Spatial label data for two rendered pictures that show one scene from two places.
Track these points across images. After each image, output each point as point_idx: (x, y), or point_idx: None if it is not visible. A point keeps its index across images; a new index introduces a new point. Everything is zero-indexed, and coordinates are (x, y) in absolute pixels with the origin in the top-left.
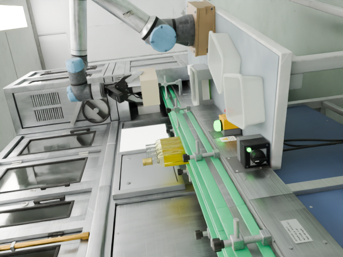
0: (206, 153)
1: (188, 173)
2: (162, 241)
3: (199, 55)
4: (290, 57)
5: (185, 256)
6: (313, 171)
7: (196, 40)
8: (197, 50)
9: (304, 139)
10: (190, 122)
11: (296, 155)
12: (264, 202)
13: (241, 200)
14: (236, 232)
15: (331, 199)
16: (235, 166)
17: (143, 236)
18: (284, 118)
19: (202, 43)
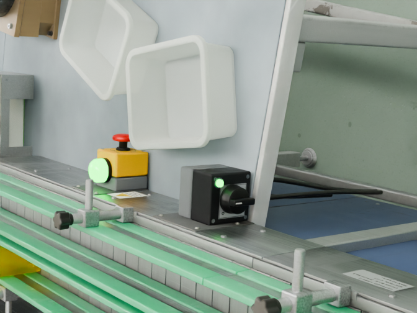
0: (107, 210)
1: (6, 299)
2: None
3: (22, 36)
4: (303, 1)
5: None
6: (320, 230)
7: (22, 0)
8: (20, 23)
9: (290, 181)
10: (4, 181)
11: (272, 215)
12: (290, 258)
13: (239, 266)
14: (300, 277)
15: (380, 256)
16: (186, 223)
17: None
18: (282, 119)
19: (32, 9)
